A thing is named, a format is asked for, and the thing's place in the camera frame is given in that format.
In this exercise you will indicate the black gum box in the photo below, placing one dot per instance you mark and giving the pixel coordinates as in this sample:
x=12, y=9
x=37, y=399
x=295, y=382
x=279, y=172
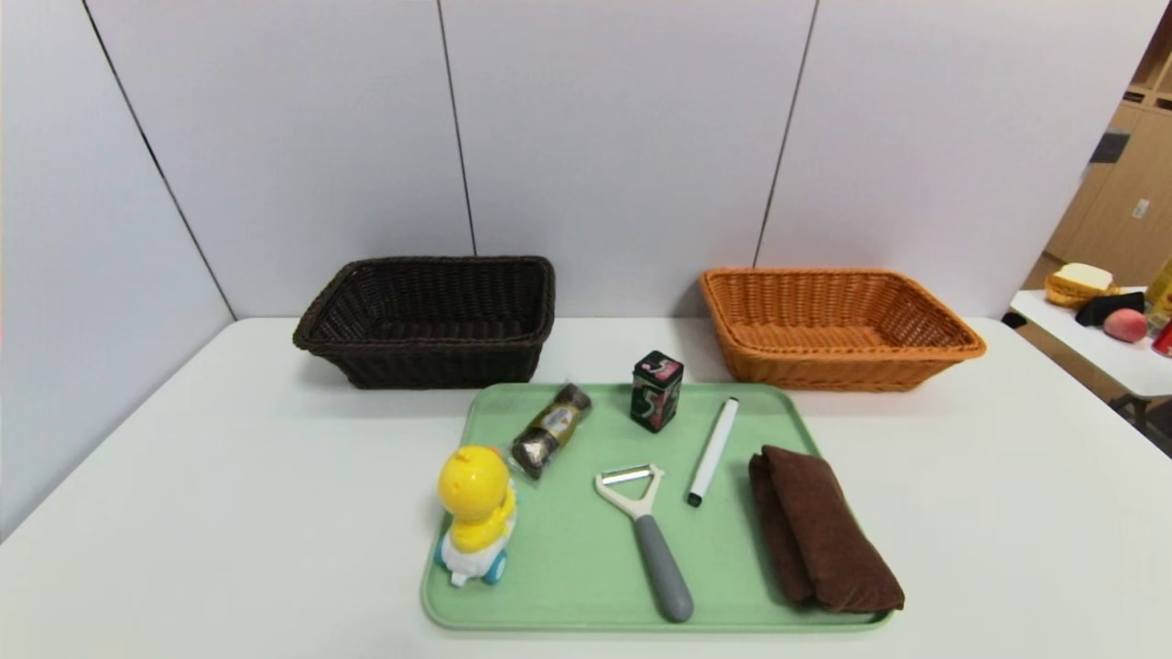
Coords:
x=655, y=398

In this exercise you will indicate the gold chocolate pack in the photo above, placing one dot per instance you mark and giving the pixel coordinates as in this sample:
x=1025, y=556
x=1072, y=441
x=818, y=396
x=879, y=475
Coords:
x=554, y=426

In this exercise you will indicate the brown towel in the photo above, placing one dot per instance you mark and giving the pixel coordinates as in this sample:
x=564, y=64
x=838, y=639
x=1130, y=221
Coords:
x=824, y=531

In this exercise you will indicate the dark brown wicker basket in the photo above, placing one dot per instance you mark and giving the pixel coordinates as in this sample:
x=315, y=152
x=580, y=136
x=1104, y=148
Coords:
x=430, y=366

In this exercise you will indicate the orange wicker basket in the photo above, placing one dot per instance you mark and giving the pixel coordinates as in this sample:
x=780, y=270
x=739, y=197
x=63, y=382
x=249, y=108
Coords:
x=824, y=371

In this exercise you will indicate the white marker pen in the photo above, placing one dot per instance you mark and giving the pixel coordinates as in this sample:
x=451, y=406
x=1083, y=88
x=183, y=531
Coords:
x=714, y=448

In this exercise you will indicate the yellow duck toy car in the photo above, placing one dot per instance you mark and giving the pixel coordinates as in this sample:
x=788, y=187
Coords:
x=472, y=485

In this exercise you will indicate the green plastic tray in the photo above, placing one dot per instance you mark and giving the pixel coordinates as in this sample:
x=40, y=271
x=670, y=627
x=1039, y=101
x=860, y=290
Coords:
x=586, y=549

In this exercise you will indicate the toy bread slice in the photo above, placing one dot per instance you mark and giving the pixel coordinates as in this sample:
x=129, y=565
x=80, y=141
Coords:
x=1080, y=282

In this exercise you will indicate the white side table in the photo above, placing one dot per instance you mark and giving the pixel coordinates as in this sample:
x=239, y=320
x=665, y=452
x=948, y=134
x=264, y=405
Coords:
x=1099, y=352

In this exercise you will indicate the black flat object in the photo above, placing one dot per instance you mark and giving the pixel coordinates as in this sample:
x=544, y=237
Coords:
x=1108, y=307

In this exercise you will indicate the pink peach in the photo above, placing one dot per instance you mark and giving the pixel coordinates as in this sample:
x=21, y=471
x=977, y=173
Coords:
x=1126, y=326

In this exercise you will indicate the wooden cabinet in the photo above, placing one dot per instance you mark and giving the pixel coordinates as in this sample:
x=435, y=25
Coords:
x=1117, y=220

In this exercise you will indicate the dark cabinet sign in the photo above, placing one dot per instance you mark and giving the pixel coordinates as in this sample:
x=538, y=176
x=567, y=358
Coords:
x=1110, y=147

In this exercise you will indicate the red can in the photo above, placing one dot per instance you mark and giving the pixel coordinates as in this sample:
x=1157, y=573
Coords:
x=1165, y=340

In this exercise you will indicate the yellow box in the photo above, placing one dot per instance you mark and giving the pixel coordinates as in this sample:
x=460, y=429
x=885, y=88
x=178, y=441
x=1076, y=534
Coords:
x=1164, y=293

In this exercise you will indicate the dark side table frame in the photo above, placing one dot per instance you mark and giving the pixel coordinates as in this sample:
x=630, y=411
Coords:
x=1149, y=412

